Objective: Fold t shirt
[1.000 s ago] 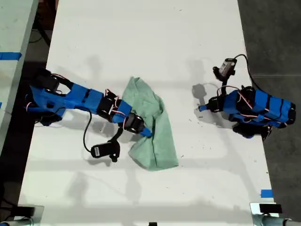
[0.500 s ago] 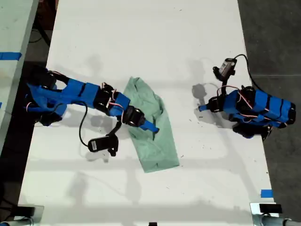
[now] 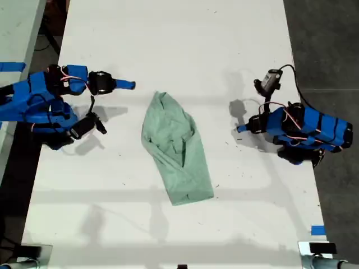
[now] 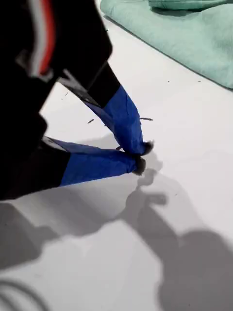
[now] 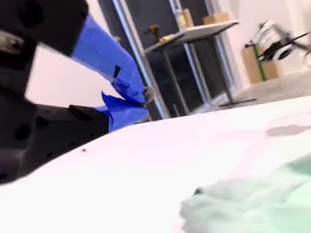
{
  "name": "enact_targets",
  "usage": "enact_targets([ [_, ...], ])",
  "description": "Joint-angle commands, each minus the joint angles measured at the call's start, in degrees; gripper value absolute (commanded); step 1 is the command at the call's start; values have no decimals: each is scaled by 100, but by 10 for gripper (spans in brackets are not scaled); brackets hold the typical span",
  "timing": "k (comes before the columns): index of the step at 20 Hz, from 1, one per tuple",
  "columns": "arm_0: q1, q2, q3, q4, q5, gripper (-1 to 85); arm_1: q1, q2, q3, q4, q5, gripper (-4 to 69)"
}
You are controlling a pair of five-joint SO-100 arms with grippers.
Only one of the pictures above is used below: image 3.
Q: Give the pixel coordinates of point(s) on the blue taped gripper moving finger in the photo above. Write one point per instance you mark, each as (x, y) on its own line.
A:
(243, 130)
(123, 87)

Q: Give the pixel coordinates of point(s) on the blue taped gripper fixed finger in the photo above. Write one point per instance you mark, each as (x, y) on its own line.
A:
(123, 82)
(243, 127)

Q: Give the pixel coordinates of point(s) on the pale green T-shirt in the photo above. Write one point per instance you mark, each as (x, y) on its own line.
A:
(176, 151)

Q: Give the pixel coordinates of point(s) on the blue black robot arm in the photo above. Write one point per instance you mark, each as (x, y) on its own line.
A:
(36, 95)
(311, 129)

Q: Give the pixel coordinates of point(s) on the long blue tape strip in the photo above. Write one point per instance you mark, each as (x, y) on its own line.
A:
(12, 66)

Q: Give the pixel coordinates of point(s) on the white side table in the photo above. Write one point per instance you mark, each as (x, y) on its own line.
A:
(16, 33)

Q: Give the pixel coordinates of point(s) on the short blue tape strip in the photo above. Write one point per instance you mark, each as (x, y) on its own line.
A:
(318, 230)

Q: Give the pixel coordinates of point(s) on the small black box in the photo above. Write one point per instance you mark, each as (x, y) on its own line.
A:
(322, 248)
(31, 251)

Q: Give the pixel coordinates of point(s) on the small black clamp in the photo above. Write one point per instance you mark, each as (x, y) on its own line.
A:
(182, 267)

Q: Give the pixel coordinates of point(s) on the grey metal pipe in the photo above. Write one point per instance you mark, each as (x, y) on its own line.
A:
(325, 263)
(16, 264)

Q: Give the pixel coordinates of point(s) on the black camera stalk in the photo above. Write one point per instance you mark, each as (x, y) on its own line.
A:
(267, 99)
(91, 105)

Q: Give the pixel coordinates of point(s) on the black and grey camera box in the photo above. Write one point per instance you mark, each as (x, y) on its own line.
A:
(270, 79)

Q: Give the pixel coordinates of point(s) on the metal table bracket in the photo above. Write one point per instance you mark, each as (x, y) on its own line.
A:
(46, 253)
(303, 249)

